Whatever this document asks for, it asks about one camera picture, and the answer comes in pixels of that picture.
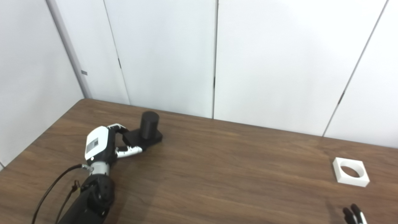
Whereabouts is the thin brown left arm cable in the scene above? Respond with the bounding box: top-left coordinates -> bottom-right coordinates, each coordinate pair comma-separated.
55,180 -> 81,224

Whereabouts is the grey wall corner post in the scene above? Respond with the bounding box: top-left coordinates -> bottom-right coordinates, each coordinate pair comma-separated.
46,0 -> 93,99

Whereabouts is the black peg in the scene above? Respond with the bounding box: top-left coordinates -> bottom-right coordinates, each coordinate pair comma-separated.
122,111 -> 163,152

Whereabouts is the white square piece with hole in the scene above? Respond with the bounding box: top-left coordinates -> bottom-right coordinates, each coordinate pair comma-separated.
332,157 -> 370,188

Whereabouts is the white and black right hand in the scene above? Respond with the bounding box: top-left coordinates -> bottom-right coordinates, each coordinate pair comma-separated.
343,203 -> 369,224

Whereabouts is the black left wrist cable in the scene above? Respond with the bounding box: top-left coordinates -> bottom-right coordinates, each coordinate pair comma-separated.
31,164 -> 93,224

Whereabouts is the white and black left hand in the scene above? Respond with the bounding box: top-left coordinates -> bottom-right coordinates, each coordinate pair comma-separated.
85,124 -> 144,166

